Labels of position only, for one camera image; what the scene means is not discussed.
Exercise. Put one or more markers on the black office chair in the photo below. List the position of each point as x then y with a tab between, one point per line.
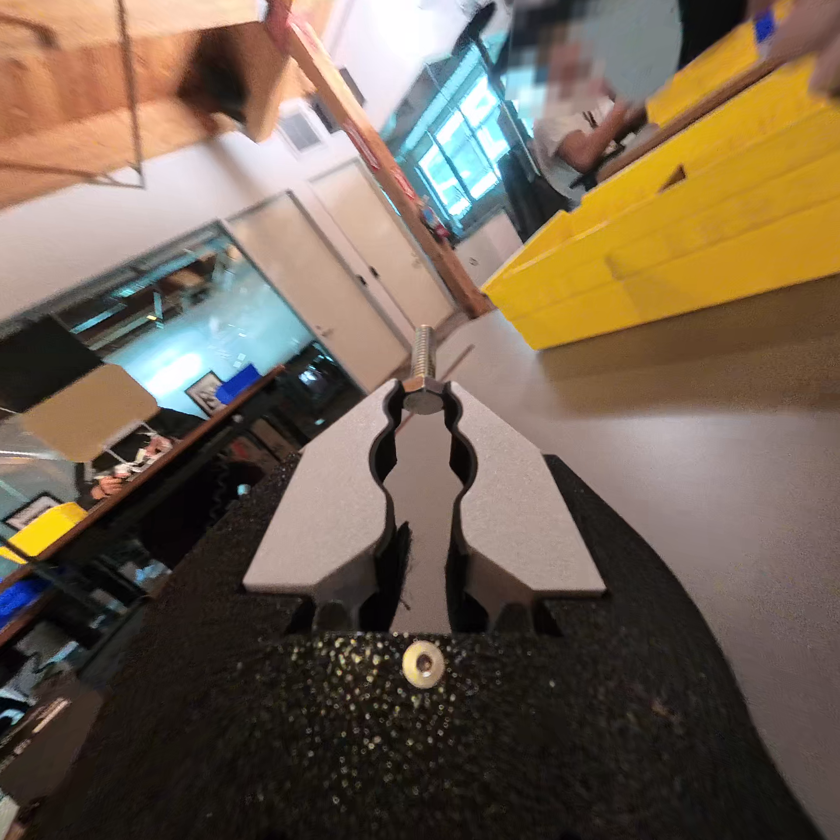
525	197

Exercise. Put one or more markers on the white door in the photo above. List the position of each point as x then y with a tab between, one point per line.
367	249

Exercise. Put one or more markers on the silver hex bolt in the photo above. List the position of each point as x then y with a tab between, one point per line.
424	400

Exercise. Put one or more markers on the small yellow plastic bin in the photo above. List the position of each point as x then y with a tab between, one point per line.
46	528
709	72

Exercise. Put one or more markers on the red fire extinguisher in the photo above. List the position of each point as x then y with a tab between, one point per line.
434	223

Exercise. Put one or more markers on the black box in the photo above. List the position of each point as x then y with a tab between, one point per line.
46	741

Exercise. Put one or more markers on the red sign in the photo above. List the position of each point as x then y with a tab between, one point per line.
364	148
405	182

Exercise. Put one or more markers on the wooden support post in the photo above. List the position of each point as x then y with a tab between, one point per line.
394	190

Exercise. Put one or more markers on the large paned window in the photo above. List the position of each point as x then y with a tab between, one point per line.
459	151

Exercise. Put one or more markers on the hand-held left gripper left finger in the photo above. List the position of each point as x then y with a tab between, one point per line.
321	512

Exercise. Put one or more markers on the white wall vent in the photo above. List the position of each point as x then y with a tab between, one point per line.
300	130

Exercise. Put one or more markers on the blue plastic bin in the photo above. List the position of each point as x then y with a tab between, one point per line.
16	600
237	387

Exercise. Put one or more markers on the framed black and white tag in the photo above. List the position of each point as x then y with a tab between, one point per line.
29	512
205	396

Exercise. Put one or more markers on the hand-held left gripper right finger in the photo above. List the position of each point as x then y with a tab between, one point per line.
518	512

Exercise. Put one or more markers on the white cabinet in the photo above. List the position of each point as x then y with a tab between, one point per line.
489	253

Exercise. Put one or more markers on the large yellow plastic bin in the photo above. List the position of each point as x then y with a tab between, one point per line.
722	262

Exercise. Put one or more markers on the black ceiling pipe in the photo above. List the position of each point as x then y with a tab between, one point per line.
128	98

